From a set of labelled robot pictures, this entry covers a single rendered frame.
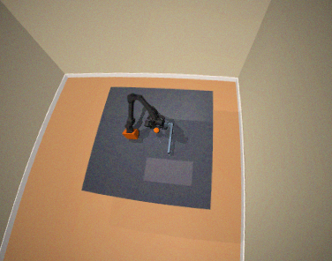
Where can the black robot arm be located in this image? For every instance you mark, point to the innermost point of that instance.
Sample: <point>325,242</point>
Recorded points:
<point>153,118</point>

